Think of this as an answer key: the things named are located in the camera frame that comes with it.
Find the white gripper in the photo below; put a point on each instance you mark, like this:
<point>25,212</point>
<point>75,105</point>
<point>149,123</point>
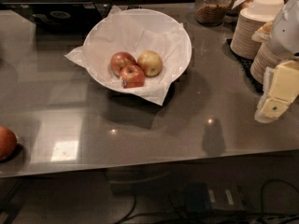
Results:
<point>286,32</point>

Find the yellow-green apple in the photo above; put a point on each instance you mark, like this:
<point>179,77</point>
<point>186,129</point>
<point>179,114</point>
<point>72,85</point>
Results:
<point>150,62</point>

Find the white bowl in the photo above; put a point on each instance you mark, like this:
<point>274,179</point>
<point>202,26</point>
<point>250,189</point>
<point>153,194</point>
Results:
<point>130,25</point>

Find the red apple front with sticker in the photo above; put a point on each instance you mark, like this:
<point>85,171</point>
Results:
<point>132,76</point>

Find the red apple back left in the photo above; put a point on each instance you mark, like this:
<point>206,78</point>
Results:
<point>119,60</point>

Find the red apple at table edge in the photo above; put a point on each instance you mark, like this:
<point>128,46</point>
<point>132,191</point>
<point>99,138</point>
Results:
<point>8,142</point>

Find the front stack of paper plates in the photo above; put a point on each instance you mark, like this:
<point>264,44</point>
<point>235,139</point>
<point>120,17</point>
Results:
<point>263,59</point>

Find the stack of paper plates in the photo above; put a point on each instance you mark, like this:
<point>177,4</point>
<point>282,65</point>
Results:
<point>263,59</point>
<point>242,43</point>

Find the black mat under plates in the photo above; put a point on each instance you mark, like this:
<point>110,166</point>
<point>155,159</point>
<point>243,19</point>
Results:
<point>250,81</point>

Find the rear stack of paper plates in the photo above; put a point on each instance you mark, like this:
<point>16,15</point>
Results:
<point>242,43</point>

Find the white stack of bowls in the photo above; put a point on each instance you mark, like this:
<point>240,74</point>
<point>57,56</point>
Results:
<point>262,10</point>

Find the glass jar with granola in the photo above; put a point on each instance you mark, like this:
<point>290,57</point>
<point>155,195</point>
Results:
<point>211,12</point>

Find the dark box under table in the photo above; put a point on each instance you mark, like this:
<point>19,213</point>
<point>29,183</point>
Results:
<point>202,197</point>

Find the white paper liner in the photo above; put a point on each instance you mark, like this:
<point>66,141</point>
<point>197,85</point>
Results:
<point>124,34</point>

